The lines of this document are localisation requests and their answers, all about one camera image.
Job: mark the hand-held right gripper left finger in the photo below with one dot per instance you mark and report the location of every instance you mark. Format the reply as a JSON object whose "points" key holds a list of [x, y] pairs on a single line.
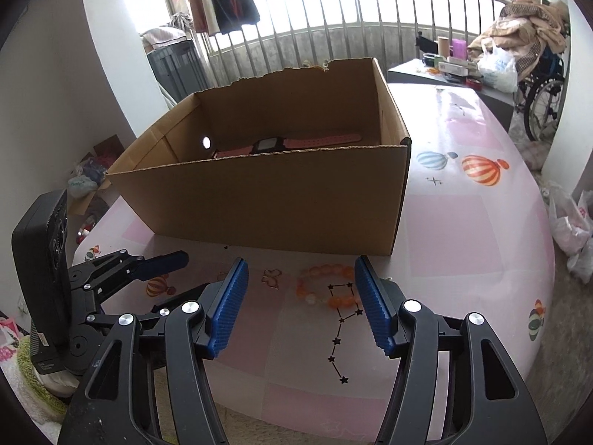
{"points": [[227, 310]]}

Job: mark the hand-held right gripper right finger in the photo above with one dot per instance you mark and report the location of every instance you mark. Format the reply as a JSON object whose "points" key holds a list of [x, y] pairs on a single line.
{"points": [[375, 306]]}

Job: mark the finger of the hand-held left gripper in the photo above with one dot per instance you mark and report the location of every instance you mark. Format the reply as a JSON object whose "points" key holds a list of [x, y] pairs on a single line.
{"points": [[162, 262], [171, 303]]}

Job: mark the large cardboard box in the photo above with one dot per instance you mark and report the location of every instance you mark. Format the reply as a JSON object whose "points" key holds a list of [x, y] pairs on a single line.
{"points": [[278, 199]]}

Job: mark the person's left forearm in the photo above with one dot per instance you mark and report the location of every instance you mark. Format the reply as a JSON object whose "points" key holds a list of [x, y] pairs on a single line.
{"points": [[32, 389]]}

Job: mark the metal bowl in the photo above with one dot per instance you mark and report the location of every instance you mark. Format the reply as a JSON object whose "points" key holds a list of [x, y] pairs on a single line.
{"points": [[85, 234]]}

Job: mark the white knotted plastic bag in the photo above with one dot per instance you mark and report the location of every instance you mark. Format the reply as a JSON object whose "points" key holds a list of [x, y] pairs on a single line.
{"points": [[82, 186]]}

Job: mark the pink balloon print tablecloth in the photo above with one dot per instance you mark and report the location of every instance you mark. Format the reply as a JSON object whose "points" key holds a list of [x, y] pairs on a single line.
{"points": [[463, 241]]}

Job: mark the floor cardboard box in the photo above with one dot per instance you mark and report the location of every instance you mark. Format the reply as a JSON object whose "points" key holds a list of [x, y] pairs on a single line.
{"points": [[109, 148]]}

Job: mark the grey cabinet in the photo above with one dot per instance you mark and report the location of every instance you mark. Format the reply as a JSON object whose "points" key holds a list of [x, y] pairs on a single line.
{"points": [[178, 72]]}

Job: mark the white red plastic bag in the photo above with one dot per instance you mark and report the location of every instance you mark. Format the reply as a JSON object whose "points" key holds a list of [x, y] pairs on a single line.
{"points": [[572, 231]]}

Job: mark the folded bedding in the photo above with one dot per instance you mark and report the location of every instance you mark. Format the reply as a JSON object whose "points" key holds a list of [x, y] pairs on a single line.
{"points": [[162, 37]]}

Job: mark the grey side table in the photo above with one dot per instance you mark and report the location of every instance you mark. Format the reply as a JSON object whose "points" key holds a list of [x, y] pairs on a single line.
{"points": [[495, 102]]}

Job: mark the striped cloth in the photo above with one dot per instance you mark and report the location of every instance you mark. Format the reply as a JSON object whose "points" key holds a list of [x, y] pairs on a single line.
{"points": [[180, 22]]}

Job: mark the white flat carton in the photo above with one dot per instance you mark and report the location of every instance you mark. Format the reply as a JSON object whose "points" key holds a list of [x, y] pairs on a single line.
{"points": [[456, 67]]}

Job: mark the wheelchair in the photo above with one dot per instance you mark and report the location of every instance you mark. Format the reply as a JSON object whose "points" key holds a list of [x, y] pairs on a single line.
{"points": [[542, 102]]}

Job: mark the white blue plastic bag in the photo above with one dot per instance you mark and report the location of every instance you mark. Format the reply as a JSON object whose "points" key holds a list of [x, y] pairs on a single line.
{"points": [[498, 69]]}

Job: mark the cardboard tube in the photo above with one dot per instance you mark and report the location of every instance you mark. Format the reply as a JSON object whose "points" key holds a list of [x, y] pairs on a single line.
{"points": [[444, 47]]}

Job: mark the black device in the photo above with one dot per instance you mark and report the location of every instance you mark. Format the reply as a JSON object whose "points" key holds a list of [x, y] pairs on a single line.
{"points": [[426, 42]]}

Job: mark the pink cup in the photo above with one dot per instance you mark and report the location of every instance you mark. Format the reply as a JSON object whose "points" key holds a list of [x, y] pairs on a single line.
{"points": [[458, 48]]}

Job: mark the pile of beige clothes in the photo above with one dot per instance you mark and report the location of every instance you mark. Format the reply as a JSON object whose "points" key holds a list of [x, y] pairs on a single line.
{"points": [[519, 28]]}

